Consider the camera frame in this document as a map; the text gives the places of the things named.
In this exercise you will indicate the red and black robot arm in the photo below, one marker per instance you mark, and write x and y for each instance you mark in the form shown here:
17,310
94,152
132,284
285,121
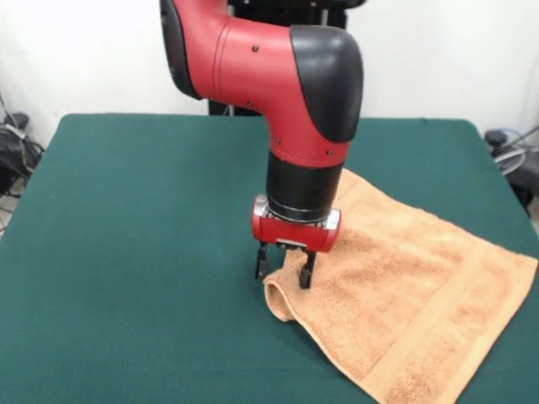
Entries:
273,84

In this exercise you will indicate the orange terry towel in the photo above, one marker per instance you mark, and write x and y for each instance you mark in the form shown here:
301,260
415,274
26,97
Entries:
400,294

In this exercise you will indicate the dark green table cloth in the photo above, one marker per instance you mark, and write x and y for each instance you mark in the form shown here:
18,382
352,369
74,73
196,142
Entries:
126,252

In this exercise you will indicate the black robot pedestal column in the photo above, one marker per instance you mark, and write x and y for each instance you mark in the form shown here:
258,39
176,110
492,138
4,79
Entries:
328,12

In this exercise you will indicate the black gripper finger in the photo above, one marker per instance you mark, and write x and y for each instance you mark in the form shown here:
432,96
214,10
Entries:
262,261
306,271

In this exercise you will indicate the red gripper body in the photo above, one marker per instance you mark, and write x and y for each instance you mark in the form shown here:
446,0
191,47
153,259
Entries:
295,231

